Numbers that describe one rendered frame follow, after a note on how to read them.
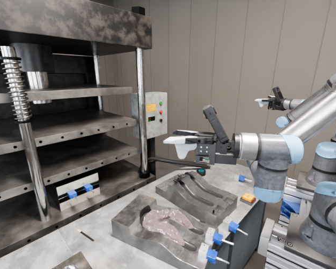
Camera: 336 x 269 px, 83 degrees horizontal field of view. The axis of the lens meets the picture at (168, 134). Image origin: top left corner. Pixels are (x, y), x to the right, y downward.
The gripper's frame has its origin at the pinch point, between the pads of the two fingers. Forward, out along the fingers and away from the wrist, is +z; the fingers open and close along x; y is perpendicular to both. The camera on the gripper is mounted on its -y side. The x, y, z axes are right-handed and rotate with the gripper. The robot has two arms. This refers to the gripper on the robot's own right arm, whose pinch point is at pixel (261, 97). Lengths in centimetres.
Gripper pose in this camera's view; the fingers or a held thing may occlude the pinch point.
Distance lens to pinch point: 169.5
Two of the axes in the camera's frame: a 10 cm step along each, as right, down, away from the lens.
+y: 1.2, 9.3, 3.5
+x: 8.8, -2.6, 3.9
